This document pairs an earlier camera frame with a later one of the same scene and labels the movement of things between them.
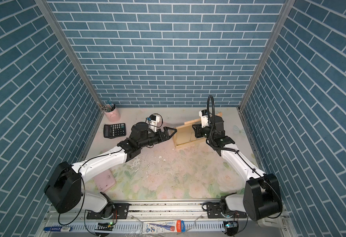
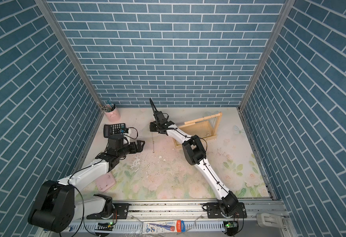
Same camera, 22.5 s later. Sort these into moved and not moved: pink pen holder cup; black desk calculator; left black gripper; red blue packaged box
Moved: left black gripper
Not moved: pink pen holder cup; black desk calculator; red blue packaged box
